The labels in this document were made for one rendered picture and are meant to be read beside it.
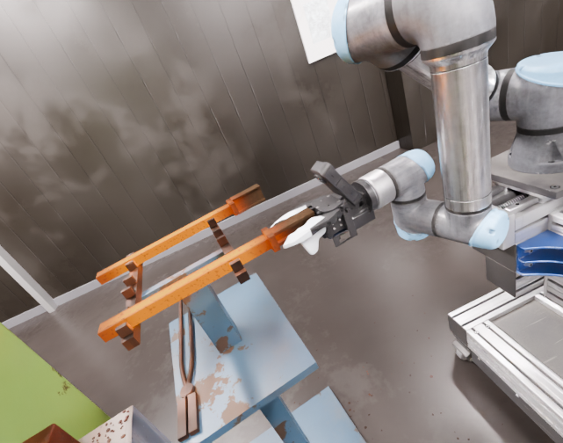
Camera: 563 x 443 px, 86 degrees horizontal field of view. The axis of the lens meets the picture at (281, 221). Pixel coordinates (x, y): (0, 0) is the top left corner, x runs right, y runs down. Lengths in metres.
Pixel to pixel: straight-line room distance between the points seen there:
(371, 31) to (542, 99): 0.43
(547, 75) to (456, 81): 0.33
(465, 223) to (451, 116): 0.20
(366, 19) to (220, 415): 0.75
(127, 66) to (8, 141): 1.10
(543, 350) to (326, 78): 2.52
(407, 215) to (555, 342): 0.76
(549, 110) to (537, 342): 0.75
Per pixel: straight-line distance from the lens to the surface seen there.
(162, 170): 2.96
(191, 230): 0.78
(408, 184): 0.66
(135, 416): 0.54
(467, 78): 0.55
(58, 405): 0.81
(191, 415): 0.74
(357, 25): 0.59
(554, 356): 1.30
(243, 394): 0.71
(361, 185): 0.62
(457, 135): 0.57
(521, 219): 0.88
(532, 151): 0.90
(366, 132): 3.30
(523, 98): 0.87
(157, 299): 0.58
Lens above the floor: 1.25
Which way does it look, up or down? 27 degrees down
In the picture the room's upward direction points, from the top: 23 degrees counter-clockwise
